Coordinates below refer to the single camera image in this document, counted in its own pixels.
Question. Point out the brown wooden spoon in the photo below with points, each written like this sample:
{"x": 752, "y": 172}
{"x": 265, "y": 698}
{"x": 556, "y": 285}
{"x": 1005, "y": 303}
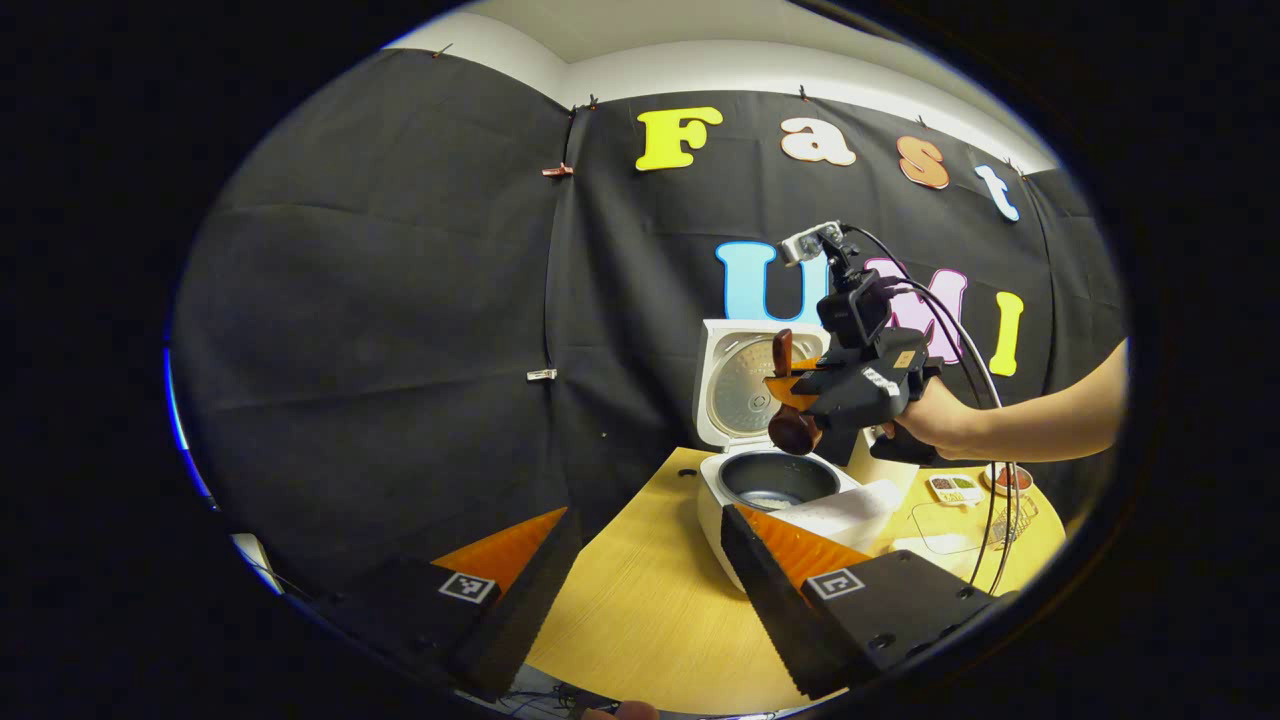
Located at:
{"x": 793, "y": 432}

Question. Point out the pink clip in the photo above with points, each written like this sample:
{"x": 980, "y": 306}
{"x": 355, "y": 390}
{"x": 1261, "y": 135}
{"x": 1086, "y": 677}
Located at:
{"x": 558, "y": 171}

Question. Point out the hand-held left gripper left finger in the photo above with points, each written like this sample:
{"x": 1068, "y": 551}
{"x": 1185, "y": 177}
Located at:
{"x": 520, "y": 610}

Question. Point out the white rice layer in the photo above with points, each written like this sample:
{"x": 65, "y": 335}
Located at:
{"x": 770, "y": 497}

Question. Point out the black backdrop cloth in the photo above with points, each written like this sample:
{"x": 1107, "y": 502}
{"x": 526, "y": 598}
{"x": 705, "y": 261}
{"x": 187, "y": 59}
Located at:
{"x": 350, "y": 300}

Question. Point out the red meat slice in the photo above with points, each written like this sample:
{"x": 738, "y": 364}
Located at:
{"x": 1012, "y": 478}

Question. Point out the row of black clips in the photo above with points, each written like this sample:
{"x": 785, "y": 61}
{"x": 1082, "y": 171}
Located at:
{"x": 803, "y": 93}

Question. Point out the white divided grain dish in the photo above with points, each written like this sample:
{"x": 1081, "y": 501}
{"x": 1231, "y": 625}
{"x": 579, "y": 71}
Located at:
{"x": 955, "y": 488}

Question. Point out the white round plate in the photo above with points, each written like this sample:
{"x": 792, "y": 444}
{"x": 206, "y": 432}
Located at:
{"x": 1008, "y": 492}

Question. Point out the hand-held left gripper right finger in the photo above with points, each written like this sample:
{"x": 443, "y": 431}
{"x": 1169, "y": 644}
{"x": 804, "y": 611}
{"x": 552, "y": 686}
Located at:
{"x": 775, "y": 610}

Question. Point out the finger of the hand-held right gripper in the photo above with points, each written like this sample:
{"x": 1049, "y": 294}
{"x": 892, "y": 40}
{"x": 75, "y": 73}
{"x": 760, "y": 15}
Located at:
{"x": 790, "y": 390}

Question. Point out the white rice cooker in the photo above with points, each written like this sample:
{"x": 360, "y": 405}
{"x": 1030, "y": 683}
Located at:
{"x": 730, "y": 400}

